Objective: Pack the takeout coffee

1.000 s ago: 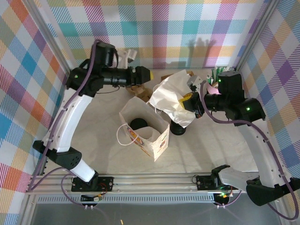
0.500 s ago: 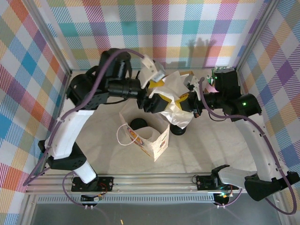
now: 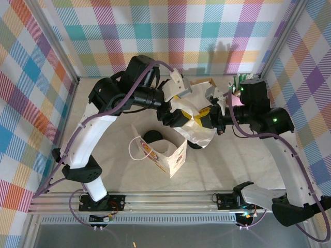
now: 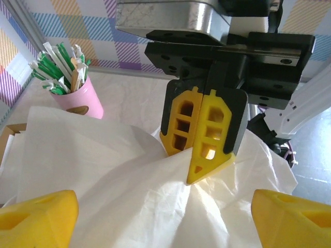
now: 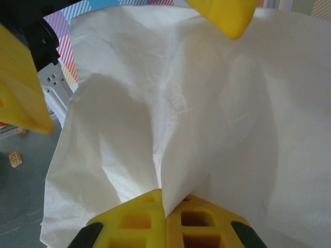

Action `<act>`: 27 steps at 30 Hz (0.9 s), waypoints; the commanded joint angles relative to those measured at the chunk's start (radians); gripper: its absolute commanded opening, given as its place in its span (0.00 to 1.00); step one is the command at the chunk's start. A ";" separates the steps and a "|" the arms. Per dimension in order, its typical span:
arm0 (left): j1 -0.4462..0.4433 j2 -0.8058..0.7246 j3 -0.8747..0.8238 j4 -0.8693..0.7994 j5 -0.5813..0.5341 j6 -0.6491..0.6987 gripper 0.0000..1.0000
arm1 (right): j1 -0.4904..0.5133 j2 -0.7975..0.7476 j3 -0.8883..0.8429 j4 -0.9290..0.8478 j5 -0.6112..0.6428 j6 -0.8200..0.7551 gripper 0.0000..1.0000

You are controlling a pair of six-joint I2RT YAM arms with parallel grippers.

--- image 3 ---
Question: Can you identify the grey metal panel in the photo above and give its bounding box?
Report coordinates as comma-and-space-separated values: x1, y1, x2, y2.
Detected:
33, 224, 311, 248

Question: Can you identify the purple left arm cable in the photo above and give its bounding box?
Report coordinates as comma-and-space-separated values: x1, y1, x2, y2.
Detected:
33, 60, 179, 229

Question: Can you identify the white smiley paper bag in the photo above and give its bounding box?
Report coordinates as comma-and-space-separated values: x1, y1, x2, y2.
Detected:
128, 122, 188, 179

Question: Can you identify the grey slotted cable duct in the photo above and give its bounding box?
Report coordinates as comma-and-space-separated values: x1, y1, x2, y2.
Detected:
41, 215, 240, 225

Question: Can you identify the pink holder cup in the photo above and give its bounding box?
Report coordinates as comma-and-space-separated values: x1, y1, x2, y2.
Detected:
227, 93, 244, 107

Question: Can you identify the stack of black lids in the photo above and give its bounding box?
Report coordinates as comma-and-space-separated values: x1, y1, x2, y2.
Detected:
186, 141, 205, 151

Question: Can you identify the black plastic cup lid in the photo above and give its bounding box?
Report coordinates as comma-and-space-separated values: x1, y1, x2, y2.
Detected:
143, 130, 163, 145

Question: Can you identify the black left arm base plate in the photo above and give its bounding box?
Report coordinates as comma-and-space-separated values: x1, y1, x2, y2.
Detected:
78, 193, 127, 213

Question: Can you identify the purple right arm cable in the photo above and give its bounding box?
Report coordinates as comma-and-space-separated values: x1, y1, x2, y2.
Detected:
226, 91, 330, 243

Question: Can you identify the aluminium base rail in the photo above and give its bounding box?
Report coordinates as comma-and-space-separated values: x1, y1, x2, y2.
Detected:
27, 190, 311, 215

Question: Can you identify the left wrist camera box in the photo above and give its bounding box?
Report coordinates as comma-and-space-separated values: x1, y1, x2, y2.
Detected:
162, 67, 194, 102

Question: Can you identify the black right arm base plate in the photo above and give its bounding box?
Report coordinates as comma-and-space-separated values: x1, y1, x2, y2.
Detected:
216, 193, 264, 210

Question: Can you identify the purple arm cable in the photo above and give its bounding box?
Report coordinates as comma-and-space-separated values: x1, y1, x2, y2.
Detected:
33, 60, 179, 229
226, 91, 330, 243

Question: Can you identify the aluminium frame post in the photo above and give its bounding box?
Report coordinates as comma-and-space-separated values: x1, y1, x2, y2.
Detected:
259, 0, 309, 81
27, 0, 80, 85

